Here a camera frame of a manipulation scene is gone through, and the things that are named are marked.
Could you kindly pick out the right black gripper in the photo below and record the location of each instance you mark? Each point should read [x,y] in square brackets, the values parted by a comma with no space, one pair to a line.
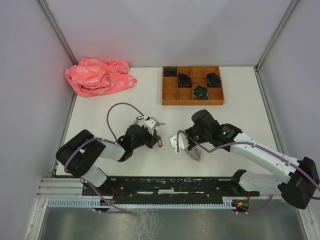
[188,130]

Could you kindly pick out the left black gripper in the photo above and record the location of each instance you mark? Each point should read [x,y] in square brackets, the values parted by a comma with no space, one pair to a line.
[153,138]

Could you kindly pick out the metal key organiser disc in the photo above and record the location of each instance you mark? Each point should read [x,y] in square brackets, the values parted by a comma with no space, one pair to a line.
[194,153]

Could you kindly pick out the red tag key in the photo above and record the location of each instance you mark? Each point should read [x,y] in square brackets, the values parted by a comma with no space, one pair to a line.
[160,143]

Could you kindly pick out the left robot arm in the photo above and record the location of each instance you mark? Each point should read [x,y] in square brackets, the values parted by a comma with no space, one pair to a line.
[78,155]

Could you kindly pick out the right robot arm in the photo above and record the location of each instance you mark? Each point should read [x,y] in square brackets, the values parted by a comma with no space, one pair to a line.
[295,180]

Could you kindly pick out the blue yellow rolled band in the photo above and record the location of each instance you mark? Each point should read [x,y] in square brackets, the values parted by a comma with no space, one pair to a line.
[200,92]

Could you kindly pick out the wooden compartment tray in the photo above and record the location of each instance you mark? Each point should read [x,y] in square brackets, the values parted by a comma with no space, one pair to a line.
[172,95]

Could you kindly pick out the black rolled band right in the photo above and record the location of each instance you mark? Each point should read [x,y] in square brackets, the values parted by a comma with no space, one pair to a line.
[213,80]

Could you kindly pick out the black rolled band centre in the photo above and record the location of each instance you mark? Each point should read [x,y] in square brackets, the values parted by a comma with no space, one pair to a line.
[184,81]

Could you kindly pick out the black rolled band top-left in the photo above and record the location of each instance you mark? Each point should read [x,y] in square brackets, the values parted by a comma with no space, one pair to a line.
[169,71]

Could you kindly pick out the pink plastic bag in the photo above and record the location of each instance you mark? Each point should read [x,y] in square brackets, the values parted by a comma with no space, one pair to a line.
[94,77]

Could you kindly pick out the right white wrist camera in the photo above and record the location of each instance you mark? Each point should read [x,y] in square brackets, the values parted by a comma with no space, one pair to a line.
[179,142]

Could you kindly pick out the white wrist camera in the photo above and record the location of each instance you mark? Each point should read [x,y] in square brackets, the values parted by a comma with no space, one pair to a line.
[151,123]
[179,142]

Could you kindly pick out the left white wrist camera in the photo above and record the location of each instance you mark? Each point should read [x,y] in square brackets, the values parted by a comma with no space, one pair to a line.
[151,123]

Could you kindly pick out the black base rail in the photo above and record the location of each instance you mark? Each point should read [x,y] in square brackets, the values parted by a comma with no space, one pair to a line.
[169,190]

